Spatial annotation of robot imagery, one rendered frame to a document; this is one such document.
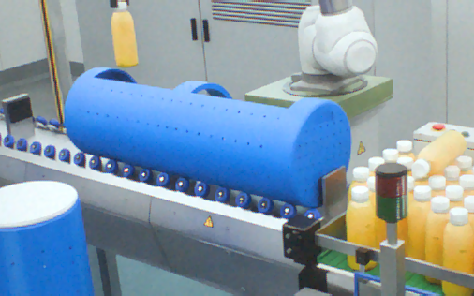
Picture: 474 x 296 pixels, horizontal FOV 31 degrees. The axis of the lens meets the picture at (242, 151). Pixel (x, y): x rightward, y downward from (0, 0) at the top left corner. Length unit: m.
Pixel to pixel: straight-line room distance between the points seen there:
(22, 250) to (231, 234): 0.56
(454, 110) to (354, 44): 2.70
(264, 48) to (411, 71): 0.73
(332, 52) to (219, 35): 1.90
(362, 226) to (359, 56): 0.76
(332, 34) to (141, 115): 0.63
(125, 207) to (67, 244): 0.43
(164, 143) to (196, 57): 2.27
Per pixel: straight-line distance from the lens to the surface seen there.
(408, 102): 4.20
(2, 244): 2.19
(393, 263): 1.72
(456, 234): 1.86
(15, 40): 7.79
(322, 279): 2.05
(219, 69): 4.51
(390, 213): 1.66
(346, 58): 2.58
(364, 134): 2.91
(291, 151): 2.09
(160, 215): 2.50
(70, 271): 2.25
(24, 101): 3.11
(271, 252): 2.25
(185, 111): 2.33
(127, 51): 2.65
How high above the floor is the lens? 1.87
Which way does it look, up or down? 20 degrees down
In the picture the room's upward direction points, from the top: 5 degrees counter-clockwise
